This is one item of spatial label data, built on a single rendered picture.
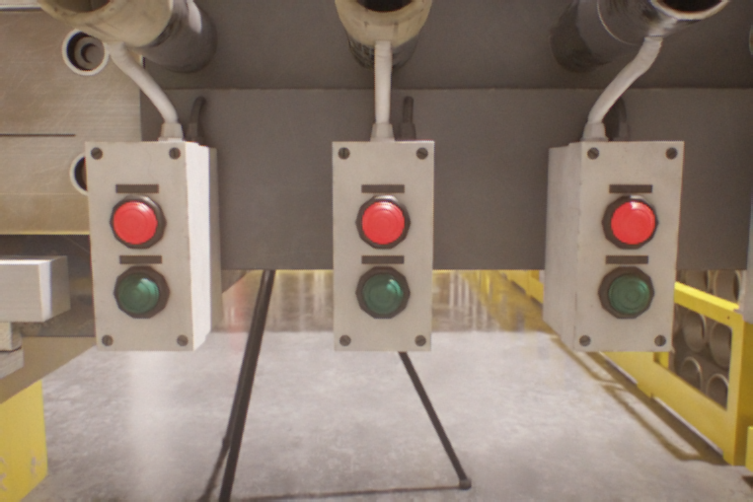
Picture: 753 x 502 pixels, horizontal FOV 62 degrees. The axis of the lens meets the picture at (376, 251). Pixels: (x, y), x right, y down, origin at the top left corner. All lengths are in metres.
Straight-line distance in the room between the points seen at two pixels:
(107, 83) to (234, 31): 0.12
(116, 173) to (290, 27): 0.20
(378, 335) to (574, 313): 0.14
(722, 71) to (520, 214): 0.22
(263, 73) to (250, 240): 0.15
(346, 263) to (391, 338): 0.06
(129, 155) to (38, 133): 0.18
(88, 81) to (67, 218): 0.12
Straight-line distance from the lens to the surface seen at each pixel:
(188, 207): 0.46
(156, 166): 0.46
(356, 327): 0.45
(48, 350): 1.07
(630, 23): 0.44
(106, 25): 0.41
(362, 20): 0.38
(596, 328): 0.48
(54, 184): 0.63
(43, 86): 0.64
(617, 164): 0.47
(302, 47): 0.57
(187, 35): 0.51
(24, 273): 0.55
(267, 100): 0.54
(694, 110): 0.59
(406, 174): 0.44
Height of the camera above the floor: 0.75
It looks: 7 degrees down
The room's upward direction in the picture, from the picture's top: straight up
